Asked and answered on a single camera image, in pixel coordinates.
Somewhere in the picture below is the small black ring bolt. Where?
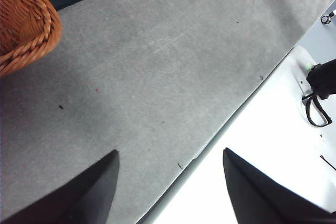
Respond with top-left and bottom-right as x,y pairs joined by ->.
321,8 -> 336,25

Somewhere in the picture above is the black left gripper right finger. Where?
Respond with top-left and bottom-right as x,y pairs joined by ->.
223,147 -> 336,224

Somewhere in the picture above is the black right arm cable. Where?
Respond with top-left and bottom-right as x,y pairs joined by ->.
304,93 -> 333,127

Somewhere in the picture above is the brown wicker basket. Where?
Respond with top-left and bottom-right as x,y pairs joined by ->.
0,0 -> 63,78

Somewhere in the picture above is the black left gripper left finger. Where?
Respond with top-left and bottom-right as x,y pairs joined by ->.
0,150 -> 120,224

